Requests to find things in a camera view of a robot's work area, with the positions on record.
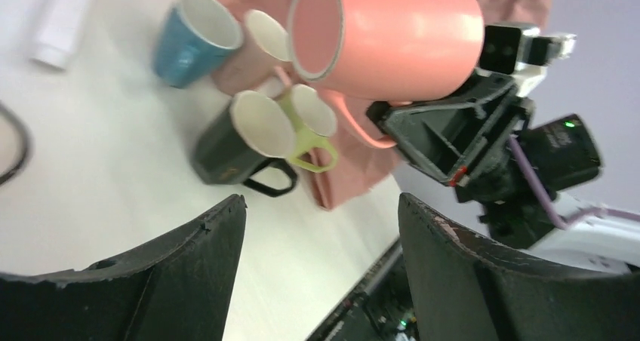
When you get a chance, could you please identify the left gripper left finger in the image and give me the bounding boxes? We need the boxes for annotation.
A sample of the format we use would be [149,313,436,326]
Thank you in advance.
[1,195,246,340]

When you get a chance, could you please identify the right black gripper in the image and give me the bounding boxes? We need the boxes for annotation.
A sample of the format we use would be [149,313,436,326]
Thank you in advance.
[366,72,555,249]

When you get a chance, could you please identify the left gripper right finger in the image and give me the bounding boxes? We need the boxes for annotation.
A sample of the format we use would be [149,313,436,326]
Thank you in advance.
[398,193,639,340]

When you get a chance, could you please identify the salmon pink mug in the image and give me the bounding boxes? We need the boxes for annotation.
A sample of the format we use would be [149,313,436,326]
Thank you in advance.
[286,0,485,149]

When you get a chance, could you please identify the yellow mug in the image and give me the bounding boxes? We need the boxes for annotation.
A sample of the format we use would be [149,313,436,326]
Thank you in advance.
[277,84,338,173]

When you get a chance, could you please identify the black mug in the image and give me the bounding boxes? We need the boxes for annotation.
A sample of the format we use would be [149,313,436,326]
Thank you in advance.
[191,91,298,198]

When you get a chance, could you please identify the light pink mug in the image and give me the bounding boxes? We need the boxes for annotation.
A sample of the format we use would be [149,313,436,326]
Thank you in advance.
[212,9,292,96]

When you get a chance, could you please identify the blue mug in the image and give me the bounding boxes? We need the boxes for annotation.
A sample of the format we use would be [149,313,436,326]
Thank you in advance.
[152,0,244,88]

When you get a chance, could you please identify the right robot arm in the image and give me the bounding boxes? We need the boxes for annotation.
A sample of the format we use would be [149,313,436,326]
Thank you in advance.
[367,73,639,274]

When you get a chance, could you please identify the pink shorts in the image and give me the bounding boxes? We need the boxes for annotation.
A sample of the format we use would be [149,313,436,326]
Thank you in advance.
[218,0,552,210]

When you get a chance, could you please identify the strawberry pattern tray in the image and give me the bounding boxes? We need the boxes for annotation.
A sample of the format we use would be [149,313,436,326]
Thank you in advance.
[1,103,32,186]

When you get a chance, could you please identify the metal clothes rack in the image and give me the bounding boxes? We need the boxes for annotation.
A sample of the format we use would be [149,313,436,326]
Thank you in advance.
[29,0,95,70]

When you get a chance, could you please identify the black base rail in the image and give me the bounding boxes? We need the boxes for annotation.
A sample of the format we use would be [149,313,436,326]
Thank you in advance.
[307,240,420,341]

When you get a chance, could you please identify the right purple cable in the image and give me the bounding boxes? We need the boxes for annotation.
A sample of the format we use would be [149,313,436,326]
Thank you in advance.
[507,134,640,232]

